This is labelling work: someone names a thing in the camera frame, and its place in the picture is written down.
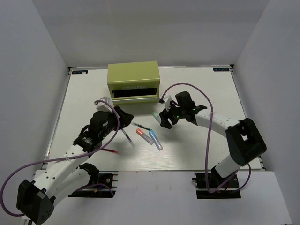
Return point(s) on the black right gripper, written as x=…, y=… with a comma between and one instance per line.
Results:
x=165, y=116

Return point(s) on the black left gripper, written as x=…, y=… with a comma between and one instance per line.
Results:
x=125, y=118

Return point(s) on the green highlighter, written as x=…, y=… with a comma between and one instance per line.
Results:
x=157, y=117

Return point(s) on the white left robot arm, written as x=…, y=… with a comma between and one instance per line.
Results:
x=37, y=199

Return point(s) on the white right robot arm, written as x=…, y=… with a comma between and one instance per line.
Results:
x=245, y=142

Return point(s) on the green gel pen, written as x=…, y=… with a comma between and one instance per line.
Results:
x=141, y=126

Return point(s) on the orange highlighter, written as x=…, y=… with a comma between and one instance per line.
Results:
x=144, y=136

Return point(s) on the purple gel pen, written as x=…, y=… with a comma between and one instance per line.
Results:
x=128, y=138

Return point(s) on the blue highlighter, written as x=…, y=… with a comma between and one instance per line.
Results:
x=155, y=140

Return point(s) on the green metal drawer cabinet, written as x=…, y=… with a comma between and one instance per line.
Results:
x=133, y=75

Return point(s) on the red gel pen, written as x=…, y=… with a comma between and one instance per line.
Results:
x=112, y=151

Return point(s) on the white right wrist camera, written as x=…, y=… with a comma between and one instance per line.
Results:
x=165, y=98

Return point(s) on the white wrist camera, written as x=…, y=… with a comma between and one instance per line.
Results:
x=102, y=104
x=165, y=98

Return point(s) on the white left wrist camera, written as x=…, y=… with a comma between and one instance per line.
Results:
x=102, y=104

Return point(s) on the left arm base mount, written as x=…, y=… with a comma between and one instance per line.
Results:
x=100, y=185

